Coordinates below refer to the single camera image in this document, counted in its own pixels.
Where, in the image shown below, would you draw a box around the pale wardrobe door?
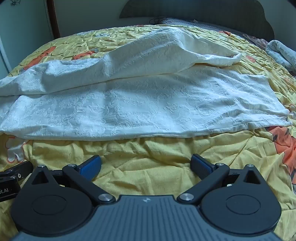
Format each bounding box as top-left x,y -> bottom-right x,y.
0,0 -> 55,72

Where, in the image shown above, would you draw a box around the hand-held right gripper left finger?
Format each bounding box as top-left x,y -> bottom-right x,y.
30,155 -> 116,206

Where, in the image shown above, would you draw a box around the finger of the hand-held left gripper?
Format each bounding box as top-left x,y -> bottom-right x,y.
0,161 -> 33,180

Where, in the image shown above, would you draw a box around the yellow printed blanket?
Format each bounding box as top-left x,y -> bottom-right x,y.
0,23 -> 296,232

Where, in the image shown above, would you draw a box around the white printed cloth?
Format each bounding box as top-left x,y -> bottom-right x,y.
265,40 -> 296,70

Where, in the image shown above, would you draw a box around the dark grey padded headboard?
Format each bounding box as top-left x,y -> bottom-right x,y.
119,0 -> 275,43

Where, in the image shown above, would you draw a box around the white textured pants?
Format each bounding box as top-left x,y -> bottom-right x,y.
0,27 -> 293,141

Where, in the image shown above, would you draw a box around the brown wooden frame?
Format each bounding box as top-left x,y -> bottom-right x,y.
46,0 -> 61,39

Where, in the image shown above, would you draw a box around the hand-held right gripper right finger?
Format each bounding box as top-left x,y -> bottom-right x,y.
177,153 -> 266,206

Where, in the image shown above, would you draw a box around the floral pink cloth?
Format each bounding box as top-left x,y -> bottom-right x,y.
243,33 -> 270,49

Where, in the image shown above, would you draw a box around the grey pillow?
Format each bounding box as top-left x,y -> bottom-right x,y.
159,17 -> 245,36

